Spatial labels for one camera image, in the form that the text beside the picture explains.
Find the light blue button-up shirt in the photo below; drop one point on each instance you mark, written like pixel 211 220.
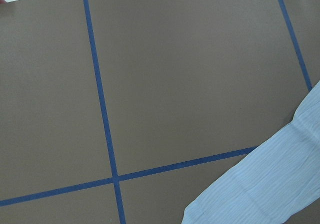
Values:
pixel 273 182

